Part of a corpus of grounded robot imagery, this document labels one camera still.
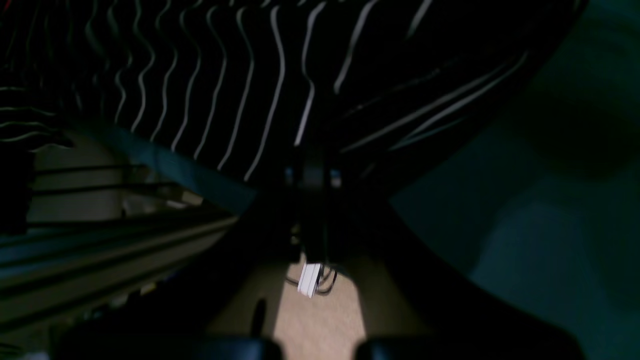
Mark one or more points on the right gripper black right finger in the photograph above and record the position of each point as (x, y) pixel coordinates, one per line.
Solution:
(416, 306)

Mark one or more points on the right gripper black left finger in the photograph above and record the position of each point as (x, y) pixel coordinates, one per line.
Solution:
(223, 305)

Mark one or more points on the navy white striped t-shirt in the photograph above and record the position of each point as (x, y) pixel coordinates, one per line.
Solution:
(243, 87)

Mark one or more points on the short aluminium extrusion piece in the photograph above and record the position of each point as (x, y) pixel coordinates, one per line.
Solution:
(309, 279)

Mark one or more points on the teal table cloth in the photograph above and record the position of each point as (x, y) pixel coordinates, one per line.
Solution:
(540, 208)

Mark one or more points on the aluminium extrusion rail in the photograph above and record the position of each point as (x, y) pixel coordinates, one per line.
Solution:
(51, 274)

